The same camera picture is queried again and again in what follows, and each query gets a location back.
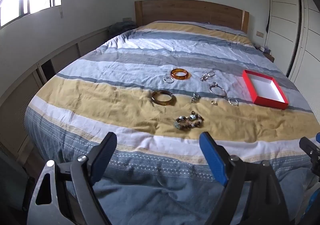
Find wooden bed headboard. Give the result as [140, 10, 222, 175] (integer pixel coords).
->
[134, 0, 250, 34]

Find silver chain bracelet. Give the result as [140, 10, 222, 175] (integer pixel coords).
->
[200, 71, 216, 82]

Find black hanging strap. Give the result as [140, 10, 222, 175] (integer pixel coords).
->
[266, 2, 272, 33]

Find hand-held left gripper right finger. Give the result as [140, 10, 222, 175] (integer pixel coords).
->
[199, 131, 290, 225]

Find wooden nightstand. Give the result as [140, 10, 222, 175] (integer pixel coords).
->
[255, 45, 275, 63]

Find thin silver bangle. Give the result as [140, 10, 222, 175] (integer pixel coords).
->
[209, 82, 227, 98]

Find low beige wall cabinet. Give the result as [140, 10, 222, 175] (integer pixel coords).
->
[0, 26, 110, 163]

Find striped bed with quilt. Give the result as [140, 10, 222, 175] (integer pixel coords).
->
[24, 20, 320, 225]

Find dark brown bangle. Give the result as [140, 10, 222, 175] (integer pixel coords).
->
[151, 90, 175, 106]

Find beaded stone bracelet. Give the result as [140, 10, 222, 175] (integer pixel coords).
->
[175, 112, 204, 130]

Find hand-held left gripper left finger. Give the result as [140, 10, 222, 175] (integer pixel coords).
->
[27, 132, 118, 225]

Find orange amber bangle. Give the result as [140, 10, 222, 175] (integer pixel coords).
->
[170, 68, 190, 81]

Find white sliding wardrobe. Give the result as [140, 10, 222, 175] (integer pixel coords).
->
[265, 0, 320, 95]

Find red shallow box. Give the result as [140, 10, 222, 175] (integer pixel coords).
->
[242, 69, 290, 110]

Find dark cloth pile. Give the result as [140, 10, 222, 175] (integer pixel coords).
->
[108, 21, 137, 39]

